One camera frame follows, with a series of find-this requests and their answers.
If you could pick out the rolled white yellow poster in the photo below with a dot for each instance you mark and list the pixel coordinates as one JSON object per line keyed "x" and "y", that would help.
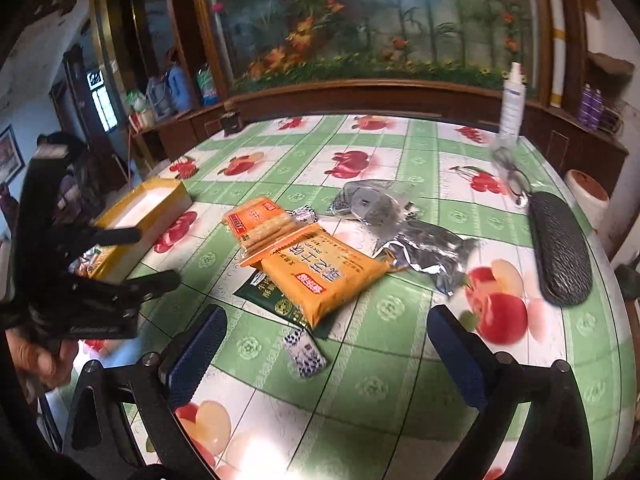
{"x": 557, "y": 40}

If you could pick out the fruit-print tablecloth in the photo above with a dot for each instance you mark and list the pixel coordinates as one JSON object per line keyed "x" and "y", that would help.
{"x": 380, "y": 360}

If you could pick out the grey thermos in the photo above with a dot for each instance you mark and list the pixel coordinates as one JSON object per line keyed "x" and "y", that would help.
{"x": 157, "y": 97}

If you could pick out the tall wooden display cabinet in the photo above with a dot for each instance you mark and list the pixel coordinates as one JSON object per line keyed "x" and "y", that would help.
{"x": 107, "y": 35}

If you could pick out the yellow cardboard box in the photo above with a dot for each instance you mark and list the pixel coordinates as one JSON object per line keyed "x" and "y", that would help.
{"x": 135, "y": 205}

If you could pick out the wooden wall shelf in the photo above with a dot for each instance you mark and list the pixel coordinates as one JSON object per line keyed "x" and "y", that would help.
{"x": 610, "y": 64}

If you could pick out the small black jar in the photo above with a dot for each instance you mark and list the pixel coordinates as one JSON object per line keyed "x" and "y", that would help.
{"x": 231, "y": 125}

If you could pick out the red white box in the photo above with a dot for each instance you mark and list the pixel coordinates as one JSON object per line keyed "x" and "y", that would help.
{"x": 141, "y": 120}

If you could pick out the small silver wrapped candy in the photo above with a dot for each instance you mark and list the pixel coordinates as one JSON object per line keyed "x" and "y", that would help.
{"x": 304, "y": 214}

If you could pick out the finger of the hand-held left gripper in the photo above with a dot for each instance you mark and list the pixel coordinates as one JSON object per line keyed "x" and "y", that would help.
{"x": 150, "y": 282}
{"x": 115, "y": 235}

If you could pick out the orange cracker packet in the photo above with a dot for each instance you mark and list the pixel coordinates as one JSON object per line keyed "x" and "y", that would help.
{"x": 255, "y": 225}

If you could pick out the blue white candy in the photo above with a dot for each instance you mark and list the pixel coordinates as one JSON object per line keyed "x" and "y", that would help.
{"x": 302, "y": 355}

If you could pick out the white jar with orange top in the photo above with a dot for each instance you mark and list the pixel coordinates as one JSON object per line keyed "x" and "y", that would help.
{"x": 585, "y": 200}

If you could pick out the black glasses case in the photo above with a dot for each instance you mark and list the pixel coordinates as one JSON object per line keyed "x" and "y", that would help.
{"x": 560, "y": 250}

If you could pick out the white spray bottle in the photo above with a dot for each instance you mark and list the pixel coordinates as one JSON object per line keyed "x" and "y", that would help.
{"x": 512, "y": 105}

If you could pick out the clear plastic bottle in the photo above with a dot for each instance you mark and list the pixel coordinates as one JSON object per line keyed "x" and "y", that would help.
{"x": 207, "y": 85}

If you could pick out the blue thermos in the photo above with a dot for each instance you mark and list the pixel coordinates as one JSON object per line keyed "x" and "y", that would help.
{"x": 180, "y": 87}

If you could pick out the eyeglasses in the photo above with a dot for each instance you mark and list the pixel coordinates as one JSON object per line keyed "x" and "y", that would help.
{"x": 517, "y": 180}

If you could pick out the person's left hand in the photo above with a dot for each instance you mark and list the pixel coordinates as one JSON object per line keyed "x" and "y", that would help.
{"x": 35, "y": 360}

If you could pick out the grey patterned foil bag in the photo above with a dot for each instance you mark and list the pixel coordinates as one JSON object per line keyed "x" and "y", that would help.
{"x": 370, "y": 200}

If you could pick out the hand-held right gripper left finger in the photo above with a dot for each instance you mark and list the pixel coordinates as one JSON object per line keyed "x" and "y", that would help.
{"x": 200, "y": 350}

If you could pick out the green white bag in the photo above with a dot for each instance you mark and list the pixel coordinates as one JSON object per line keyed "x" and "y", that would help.
{"x": 136, "y": 101}

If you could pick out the green cracker packet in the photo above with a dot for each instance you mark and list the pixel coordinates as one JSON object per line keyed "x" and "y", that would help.
{"x": 95, "y": 262}

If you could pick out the framed wall picture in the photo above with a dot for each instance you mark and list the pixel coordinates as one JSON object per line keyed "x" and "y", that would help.
{"x": 10, "y": 152}

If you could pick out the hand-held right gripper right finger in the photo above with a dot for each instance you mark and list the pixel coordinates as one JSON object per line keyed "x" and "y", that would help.
{"x": 460, "y": 355}

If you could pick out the crumpled silver foil bag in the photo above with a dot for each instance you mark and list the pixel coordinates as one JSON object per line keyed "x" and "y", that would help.
{"x": 430, "y": 252}

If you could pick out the purple bottle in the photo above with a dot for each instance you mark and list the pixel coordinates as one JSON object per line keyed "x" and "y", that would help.
{"x": 586, "y": 105}
{"x": 596, "y": 107}

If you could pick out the dark green packet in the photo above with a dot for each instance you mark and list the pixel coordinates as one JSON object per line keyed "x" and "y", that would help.
{"x": 265, "y": 295}

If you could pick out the orange biscuit bag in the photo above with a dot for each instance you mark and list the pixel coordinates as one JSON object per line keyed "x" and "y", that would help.
{"x": 320, "y": 275}

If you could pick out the window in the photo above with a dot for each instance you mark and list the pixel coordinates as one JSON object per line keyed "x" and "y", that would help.
{"x": 102, "y": 102}

